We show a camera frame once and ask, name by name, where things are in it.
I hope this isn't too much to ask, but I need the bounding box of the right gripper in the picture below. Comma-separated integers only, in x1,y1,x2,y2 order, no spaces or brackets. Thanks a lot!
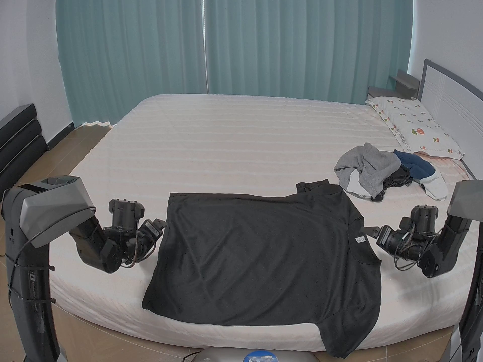
377,225,403,256

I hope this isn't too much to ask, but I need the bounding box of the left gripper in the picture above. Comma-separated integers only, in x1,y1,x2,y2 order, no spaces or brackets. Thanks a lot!
132,219,168,259

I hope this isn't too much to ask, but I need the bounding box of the black T-shirt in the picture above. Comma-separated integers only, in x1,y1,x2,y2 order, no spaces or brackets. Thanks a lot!
141,179,382,357

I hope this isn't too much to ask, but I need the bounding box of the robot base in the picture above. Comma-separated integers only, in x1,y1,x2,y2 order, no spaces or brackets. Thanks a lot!
189,347,287,362

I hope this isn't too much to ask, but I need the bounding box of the pile of clothes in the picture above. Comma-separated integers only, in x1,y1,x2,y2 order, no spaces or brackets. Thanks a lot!
334,144,450,203

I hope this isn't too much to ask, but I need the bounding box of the bed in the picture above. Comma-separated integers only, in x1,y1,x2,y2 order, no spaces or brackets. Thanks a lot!
17,58,483,353

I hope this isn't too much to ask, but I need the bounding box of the white printed pillow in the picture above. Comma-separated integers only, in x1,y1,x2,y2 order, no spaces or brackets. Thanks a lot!
365,97,465,160

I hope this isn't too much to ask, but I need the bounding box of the grey bedside table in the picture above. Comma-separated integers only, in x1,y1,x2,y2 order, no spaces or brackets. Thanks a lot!
368,69,420,101

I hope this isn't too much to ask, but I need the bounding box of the blue-green curtain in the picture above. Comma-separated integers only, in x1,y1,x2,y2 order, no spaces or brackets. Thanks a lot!
56,0,206,127
204,0,414,105

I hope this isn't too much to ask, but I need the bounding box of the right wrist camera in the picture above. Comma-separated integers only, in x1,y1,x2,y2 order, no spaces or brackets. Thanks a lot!
399,216,416,237

